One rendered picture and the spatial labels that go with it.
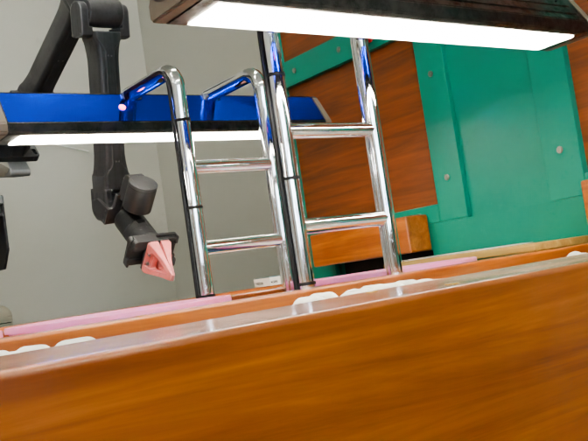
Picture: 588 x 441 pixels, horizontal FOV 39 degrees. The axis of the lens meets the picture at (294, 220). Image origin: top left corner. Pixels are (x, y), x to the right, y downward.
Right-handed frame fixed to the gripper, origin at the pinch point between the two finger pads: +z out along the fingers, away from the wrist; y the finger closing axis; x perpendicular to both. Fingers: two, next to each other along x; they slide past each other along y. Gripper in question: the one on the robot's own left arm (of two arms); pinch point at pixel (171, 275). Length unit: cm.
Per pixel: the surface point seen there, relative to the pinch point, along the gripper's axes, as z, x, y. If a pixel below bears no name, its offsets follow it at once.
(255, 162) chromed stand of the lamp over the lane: 15.3, -33.0, -0.5
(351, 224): 42, -39, -4
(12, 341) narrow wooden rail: 51, -38, -50
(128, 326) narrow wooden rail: 51, -37, -39
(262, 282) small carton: -5.6, 10.0, 27.2
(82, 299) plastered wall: -151, 133, 63
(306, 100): -5.8, -33.1, 24.2
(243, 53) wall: -158, 21, 117
